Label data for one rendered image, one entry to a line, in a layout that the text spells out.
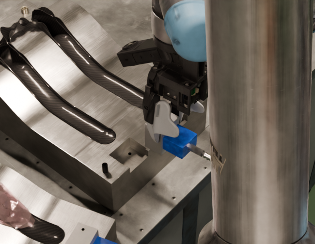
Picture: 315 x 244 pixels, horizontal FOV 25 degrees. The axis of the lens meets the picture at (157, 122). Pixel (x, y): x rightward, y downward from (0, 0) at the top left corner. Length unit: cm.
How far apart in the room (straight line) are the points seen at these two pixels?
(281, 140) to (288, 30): 9
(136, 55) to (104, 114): 21
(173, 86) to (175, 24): 21
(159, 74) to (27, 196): 32
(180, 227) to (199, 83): 50
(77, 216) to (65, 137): 15
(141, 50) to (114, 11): 55
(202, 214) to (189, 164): 27
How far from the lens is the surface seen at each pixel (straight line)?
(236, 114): 56
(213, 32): 56
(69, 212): 119
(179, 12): 86
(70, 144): 124
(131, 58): 111
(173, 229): 147
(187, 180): 129
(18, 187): 120
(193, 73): 104
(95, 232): 113
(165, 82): 106
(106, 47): 139
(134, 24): 159
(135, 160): 124
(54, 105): 131
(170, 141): 116
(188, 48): 86
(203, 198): 151
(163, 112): 111
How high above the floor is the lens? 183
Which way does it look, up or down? 48 degrees down
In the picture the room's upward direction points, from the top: straight up
